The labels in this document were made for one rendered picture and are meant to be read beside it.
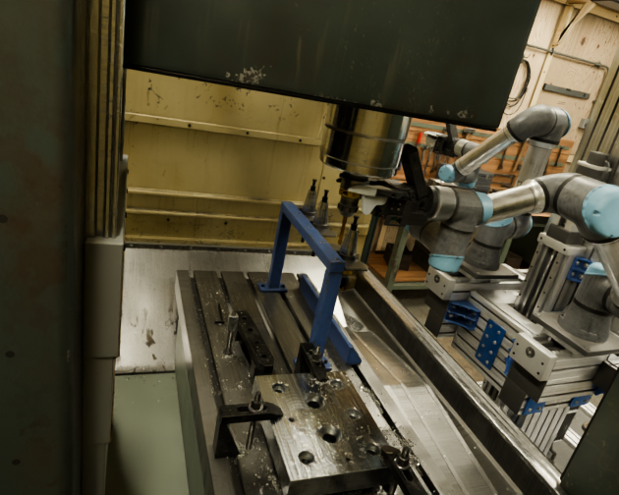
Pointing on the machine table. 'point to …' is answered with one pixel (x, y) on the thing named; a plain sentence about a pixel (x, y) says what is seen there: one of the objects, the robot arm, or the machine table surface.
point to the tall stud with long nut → (231, 331)
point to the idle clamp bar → (263, 364)
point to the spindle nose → (364, 140)
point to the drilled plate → (299, 474)
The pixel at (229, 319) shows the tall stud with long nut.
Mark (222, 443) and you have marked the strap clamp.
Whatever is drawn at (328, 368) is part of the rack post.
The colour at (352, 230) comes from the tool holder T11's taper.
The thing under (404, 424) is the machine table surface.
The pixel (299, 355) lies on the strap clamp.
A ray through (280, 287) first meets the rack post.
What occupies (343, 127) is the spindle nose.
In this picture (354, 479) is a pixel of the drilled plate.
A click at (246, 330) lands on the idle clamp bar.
